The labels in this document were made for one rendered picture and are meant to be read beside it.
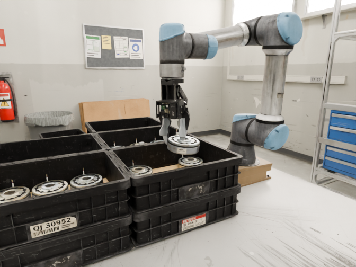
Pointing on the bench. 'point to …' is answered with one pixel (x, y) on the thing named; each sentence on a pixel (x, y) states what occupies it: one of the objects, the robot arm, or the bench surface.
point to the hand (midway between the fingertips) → (174, 140)
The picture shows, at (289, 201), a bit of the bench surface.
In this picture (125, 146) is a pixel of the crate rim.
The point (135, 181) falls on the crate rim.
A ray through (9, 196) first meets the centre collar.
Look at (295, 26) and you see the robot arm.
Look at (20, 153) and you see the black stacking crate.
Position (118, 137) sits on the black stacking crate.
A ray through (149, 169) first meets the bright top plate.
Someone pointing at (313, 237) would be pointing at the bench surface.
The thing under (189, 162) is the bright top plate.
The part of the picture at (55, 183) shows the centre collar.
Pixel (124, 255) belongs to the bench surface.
